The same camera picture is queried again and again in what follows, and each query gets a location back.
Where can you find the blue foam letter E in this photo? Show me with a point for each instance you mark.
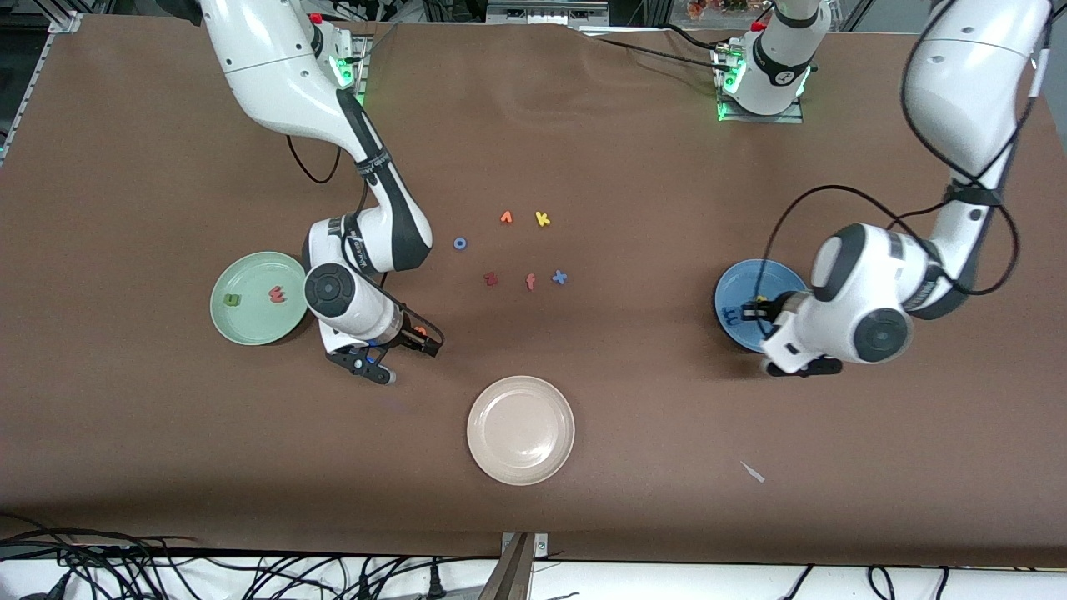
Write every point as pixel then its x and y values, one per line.
pixel 732 315

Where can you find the pink foam letter w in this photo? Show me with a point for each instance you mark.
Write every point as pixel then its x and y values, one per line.
pixel 277 293

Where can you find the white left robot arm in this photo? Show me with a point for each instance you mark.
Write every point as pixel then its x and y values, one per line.
pixel 967 83

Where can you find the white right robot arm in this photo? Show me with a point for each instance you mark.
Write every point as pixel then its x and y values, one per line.
pixel 267 67

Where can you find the blue plate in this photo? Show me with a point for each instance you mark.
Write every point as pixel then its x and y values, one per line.
pixel 742 283

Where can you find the green plate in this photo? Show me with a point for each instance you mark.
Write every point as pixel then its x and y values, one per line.
pixel 250 325

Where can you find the white paper scrap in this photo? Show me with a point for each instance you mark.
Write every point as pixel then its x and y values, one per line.
pixel 753 472

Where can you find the beige plate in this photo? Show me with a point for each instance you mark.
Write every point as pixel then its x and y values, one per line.
pixel 521 429

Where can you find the grey metal box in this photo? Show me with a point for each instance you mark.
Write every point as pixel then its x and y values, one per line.
pixel 542 10

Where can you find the metal frame post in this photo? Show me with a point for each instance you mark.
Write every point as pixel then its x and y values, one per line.
pixel 513 575

